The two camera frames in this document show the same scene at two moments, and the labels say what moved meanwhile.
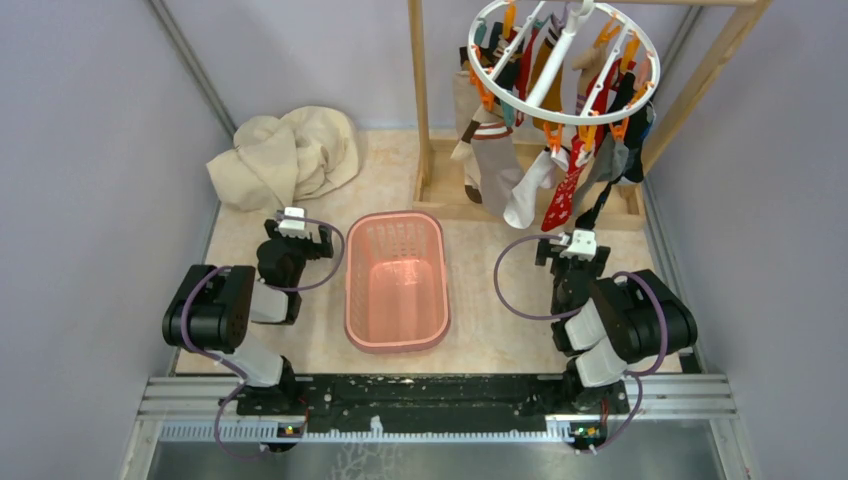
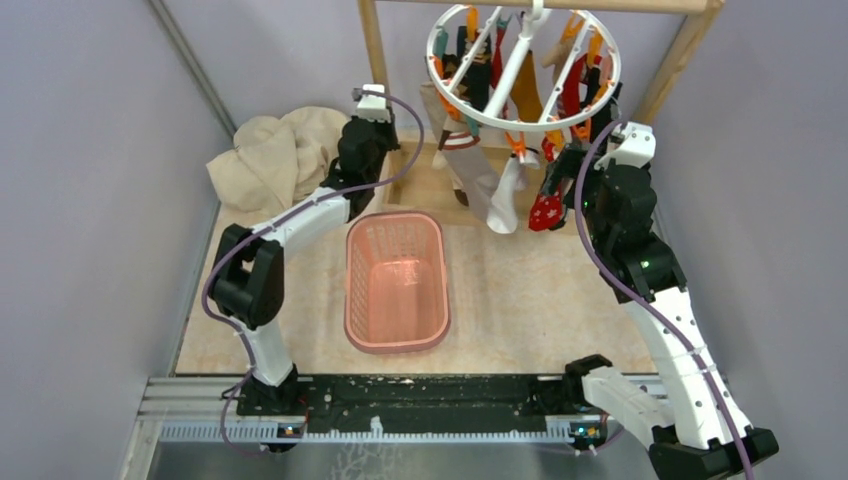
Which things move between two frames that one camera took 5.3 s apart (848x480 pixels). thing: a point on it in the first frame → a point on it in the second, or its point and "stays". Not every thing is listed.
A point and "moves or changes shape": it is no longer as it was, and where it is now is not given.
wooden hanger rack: [490, 179] → [369, 11]
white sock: [519, 212] → [503, 214]
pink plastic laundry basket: [397, 295] stays
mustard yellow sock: [542, 57] → [525, 91]
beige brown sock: [470, 155] → [443, 123]
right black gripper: [547, 250] → [564, 165]
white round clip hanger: [581, 120] → [538, 8]
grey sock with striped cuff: [498, 166] → [473, 169]
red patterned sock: [560, 207] moves or changes shape
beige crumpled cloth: [273, 162] stays
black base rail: [424, 407] stays
